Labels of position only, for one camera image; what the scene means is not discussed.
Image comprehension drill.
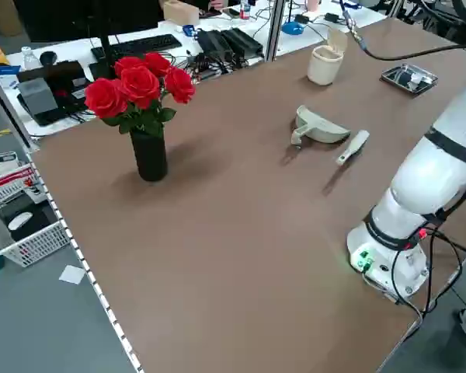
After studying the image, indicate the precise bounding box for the beige plastic dustpan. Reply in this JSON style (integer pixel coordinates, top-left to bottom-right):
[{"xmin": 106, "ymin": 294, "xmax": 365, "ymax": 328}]
[{"xmin": 290, "ymin": 104, "xmax": 352, "ymax": 147}]

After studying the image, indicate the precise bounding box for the shiny metal tray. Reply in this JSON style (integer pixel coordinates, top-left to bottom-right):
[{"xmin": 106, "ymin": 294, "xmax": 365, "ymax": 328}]
[{"xmin": 379, "ymin": 63, "xmax": 439, "ymax": 96}]

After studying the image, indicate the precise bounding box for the black cylindrical vase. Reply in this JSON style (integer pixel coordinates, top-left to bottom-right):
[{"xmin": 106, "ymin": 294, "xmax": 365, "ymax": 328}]
[{"xmin": 130, "ymin": 130, "xmax": 168, "ymax": 183}]

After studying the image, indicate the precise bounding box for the beige hand brush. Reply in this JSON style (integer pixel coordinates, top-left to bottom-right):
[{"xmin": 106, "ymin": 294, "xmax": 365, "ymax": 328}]
[{"xmin": 336, "ymin": 130, "xmax": 370, "ymax": 166}]

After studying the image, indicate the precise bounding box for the red rose bouquet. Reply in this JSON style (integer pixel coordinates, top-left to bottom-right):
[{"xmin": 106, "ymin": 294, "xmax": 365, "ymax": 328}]
[{"xmin": 84, "ymin": 52, "xmax": 197, "ymax": 137}]

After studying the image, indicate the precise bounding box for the black power brick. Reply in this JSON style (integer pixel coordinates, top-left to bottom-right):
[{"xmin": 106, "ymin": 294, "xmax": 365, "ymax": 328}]
[
  {"xmin": 196, "ymin": 29, "xmax": 235, "ymax": 60},
  {"xmin": 221, "ymin": 27, "xmax": 264, "ymax": 56}
]

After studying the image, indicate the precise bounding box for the beige bin with lid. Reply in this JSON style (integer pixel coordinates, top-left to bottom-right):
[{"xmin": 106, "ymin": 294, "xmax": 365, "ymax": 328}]
[{"xmin": 307, "ymin": 26, "xmax": 349, "ymax": 86}]

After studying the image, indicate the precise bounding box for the black keyboard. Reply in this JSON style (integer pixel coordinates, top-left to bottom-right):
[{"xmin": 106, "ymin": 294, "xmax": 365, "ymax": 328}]
[{"xmin": 91, "ymin": 33, "xmax": 183, "ymax": 63}]

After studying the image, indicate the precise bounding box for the blue round device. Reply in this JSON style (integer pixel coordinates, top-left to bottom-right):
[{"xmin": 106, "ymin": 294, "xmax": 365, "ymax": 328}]
[{"xmin": 281, "ymin": 21, "xmax": 306, "ymax": 36}]

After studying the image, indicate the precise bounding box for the light wooden box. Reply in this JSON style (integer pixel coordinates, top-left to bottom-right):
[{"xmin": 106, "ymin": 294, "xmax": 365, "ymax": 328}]
[{"xmin": 162, "ymin": 0, "xmax": 200, "ymax": 26}]

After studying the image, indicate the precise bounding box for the white paper sheet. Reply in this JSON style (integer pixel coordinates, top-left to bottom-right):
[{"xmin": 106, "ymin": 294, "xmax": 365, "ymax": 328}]
[{"xmin": 58, "ymin": 265, "xmax": 86, "ymax": 286}]

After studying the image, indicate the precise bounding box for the black monitor stand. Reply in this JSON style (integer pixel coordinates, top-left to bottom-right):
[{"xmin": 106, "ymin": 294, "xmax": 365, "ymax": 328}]
[{"xmin": 85, "ymin": 0, "xmax": 120, "ymax": 81}]

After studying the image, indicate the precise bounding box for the white plastic basket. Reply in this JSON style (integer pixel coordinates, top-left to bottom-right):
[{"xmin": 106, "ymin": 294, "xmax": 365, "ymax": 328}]
[{"xmin": 0, "ymin": 162, "xmax": 71, "ymax": 268}]

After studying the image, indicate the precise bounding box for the white computer mouse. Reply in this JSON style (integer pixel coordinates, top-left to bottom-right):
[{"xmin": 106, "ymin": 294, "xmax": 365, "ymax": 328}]
[{"xmin": 7, "ymin": 211, "xmax": 34, "ymax": 231}]

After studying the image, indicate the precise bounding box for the grey box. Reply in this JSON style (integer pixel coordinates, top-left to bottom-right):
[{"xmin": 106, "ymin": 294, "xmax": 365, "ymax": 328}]
[{"xmin": 17, "ymin": 77, "xmax": 59, "ymax": 117}]

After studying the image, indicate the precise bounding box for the black monitor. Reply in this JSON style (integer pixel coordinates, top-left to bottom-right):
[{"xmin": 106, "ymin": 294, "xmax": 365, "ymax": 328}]
[{"xmin": 13, "ymin": 0, "xmax": 160, "ymax": 43}]

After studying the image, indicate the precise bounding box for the white digital scale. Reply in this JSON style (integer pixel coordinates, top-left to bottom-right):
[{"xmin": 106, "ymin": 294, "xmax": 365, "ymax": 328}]
[{"xmin": 0, "ymin": 151, "xmax": 19, "ymax": 172}]

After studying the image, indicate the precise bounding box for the clear water bottle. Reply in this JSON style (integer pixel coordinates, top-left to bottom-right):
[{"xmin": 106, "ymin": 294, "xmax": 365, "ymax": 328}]
[{"xmin": 22, "ymin": 45, "xmax": 39, "ymax": 71}]

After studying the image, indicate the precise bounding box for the aluminium frame post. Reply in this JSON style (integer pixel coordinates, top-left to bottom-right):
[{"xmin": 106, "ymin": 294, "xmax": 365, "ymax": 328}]
[{"xmin": 266, "ymin": 0, "xmax": 287, "ymax": 63}]

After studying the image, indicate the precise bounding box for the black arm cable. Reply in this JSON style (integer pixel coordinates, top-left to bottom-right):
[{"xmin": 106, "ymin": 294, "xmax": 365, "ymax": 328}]
[{"xmin": 339, "ymin": 0, "xmax": 466, "ymax": 61}]

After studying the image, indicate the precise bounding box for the black base cable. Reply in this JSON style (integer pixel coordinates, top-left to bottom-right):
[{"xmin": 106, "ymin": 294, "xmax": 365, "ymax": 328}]
[{"xmin": 363, "ymin": 227, "xmax": 466, "ymax": 316}]

